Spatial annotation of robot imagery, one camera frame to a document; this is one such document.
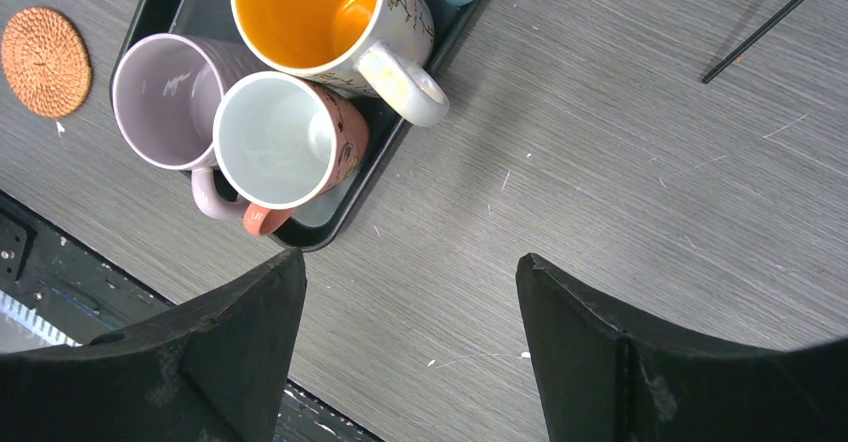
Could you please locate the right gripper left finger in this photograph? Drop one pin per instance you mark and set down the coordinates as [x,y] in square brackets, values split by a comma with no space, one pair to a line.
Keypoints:
[211,369]

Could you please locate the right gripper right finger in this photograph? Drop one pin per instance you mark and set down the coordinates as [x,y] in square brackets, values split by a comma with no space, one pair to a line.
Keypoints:
[608,371]

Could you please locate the salmon pink mug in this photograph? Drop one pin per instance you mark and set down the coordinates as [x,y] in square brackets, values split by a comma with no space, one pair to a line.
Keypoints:
[282,142]

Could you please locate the lilac ribbed mug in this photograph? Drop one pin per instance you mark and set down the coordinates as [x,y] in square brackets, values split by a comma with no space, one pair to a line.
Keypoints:
[165,93]

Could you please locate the white floral orange-inside mug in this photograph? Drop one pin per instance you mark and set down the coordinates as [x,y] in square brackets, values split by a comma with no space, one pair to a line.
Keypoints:
[371,48]

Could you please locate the black tripod stand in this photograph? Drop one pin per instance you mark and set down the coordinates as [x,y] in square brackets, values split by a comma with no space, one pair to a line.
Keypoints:
[752,39]

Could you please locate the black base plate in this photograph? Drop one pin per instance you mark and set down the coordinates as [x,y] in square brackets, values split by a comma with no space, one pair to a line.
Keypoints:
[80,293]

